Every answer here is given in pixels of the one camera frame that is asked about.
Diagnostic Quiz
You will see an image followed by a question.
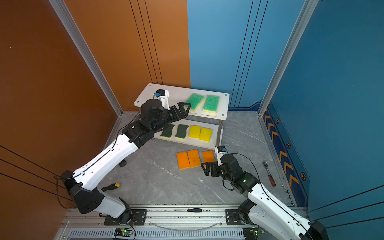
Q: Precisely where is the left green circuit board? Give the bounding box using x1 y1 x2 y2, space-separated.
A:
113 228 135 240

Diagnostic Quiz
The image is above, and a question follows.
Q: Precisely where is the black screwdriver on rail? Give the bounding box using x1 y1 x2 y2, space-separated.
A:
187 208 203 213

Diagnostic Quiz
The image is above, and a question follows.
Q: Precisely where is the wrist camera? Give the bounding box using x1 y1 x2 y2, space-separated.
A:
153 89 170 110
215 145 228 166

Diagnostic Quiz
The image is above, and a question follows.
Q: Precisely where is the orange sponge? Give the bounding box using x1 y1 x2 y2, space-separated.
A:
202 150 216 163
177 152 190 170
187 150 201 168

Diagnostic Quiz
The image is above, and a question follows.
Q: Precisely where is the right aluminium corner post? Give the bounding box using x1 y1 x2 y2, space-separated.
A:
258 0 319 117

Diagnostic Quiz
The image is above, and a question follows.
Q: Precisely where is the aluminium corner post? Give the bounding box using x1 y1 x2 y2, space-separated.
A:
49 0 123 117
258 0 319 117

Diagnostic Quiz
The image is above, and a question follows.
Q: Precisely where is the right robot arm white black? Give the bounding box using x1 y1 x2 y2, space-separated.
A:
201 154 329 240

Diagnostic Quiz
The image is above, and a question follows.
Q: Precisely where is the green circuit board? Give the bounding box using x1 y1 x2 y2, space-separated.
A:
243 228 265 240
113 228 135 240

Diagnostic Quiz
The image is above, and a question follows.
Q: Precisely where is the green wavy sponge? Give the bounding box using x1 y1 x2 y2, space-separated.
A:
160 124 175 139
175 124 189 140

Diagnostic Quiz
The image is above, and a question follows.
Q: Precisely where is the red handled ratchet tool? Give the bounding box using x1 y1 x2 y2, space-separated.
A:
263 161 277 187

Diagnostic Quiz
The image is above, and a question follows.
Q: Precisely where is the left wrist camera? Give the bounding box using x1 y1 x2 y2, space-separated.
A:
153 89 170 110

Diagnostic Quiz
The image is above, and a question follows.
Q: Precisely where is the brown sponge by wall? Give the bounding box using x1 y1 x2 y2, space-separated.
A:
119 160 127 167

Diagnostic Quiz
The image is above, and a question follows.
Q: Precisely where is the left aluminium corner post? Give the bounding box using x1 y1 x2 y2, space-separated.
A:
49 0 123 117

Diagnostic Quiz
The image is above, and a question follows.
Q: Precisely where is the clear cable on rail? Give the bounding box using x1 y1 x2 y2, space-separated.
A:
146 220 224 232

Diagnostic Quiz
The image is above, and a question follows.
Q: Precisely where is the light green sponge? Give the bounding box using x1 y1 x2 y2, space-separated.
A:
186 94 205 112
203 95 220 114

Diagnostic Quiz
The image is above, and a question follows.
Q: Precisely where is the white two-tier shelf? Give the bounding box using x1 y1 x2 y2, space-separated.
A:
134 84 230 150

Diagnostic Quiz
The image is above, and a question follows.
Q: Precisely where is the right green circuit board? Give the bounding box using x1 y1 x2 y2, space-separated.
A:
243 228 265 240

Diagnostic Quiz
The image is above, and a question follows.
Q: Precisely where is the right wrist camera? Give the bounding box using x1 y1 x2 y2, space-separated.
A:
215 145 228 166

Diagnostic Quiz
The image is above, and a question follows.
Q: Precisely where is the yellow black handled screwdriver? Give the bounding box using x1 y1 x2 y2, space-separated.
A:
101 183 121 192

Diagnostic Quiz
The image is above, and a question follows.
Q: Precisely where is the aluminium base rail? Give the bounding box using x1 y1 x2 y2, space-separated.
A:
55 205 276 240

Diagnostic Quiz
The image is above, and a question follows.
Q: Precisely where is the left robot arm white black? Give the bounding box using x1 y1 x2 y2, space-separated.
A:
60 99 191 225

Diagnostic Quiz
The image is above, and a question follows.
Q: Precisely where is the yellow sponge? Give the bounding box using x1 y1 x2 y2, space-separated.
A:
199 128 213 142
189 126 201 139

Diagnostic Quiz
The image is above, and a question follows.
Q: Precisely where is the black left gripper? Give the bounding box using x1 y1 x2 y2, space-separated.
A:
149 101 190 136

